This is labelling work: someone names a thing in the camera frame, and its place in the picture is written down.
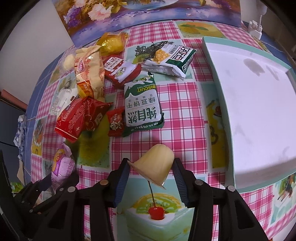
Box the purple swiss roll packet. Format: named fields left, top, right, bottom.
left=51, top=143, right=76, bottom=192

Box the yellow jelly cup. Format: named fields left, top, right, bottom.
left=128, top=144, right=175, bottom=189

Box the red flower snack packet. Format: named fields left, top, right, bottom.
left=55, top=96, right=113, bottom=143

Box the small red candy packet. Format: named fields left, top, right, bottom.
left=106, top=107, right=125, bottom=137

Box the white snack packet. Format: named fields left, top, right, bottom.
left=50, top=87, right=79, bottom=117

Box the green mung bean biscuit packet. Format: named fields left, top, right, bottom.
left=122, top=70, right=165, bottom=137

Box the beige swiss roll packet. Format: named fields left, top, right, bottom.
left=74, top=45, right=105, bottom=102

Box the red white milk biscuit packet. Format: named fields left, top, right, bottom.
left=103, top=56, right=142, bottom=89

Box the round pastry clear wrapper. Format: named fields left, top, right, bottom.
left=63, top=54, right=75, bottom=71

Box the yellow clear cake packet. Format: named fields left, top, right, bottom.
left=96, top=32, right=129, bottom=56

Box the white green cracker packet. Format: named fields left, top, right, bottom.
left=142, top=43, right=196, bottom=80

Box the beige paper card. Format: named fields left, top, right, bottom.
left=16, top=160, right=25, bottom=186

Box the blue white tissue pack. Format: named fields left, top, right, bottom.
left=13, top=114, right=27, bottom=160

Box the checkered picture tablecloth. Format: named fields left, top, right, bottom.
left=23, top=19, right=296, bottom=241

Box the white teal-rimmed tray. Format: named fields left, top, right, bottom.
left=202, top=37, right=295, bottom=192

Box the flower painting canvas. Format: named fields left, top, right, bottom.
left=53, top=0, right=241, bottom=47

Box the white bulb socket lamp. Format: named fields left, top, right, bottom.
left=248, top=1, right=267, bottom=40

